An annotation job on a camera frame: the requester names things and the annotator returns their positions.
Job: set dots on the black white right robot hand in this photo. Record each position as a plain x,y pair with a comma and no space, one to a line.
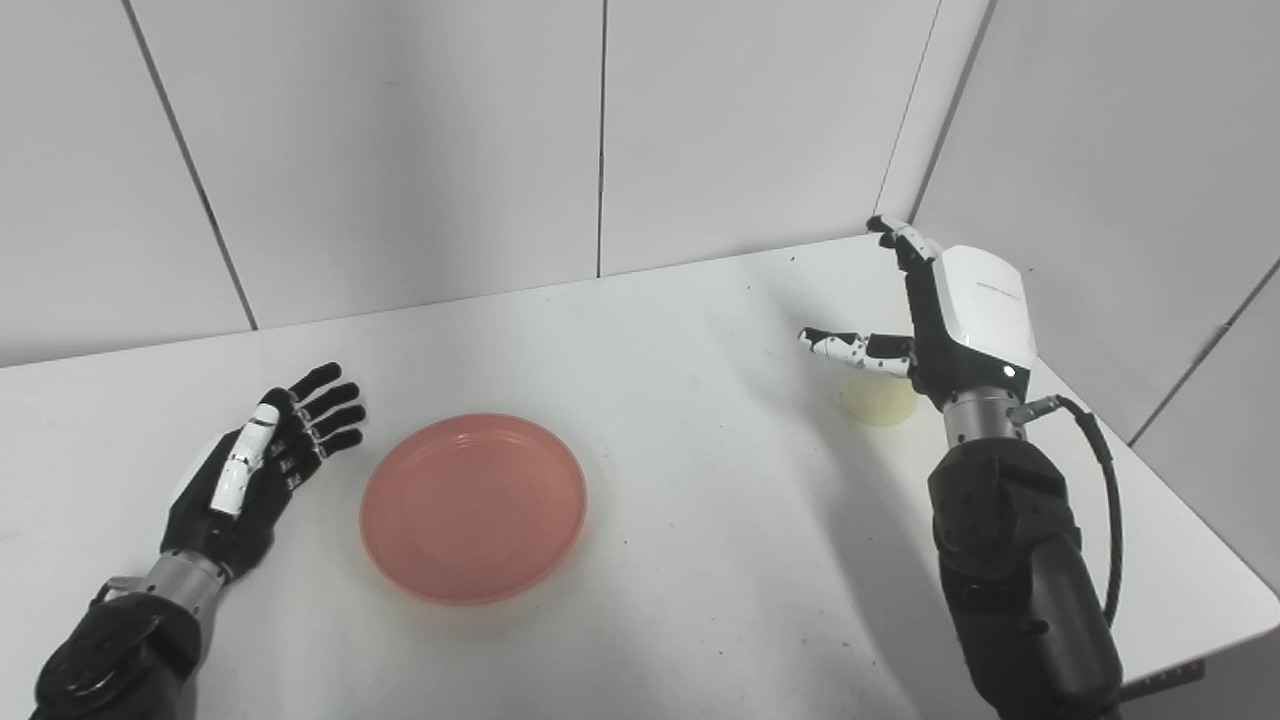
980,310

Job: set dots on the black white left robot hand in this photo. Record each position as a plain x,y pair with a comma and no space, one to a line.
225,530

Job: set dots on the cream steamed bun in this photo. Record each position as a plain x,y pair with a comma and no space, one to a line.
880,400

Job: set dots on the pink round plate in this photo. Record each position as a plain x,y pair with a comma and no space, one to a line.
475,510

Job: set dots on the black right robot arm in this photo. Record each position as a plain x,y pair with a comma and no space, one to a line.
1020,580

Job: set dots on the black table frame bar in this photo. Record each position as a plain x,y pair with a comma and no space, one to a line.
1165,680

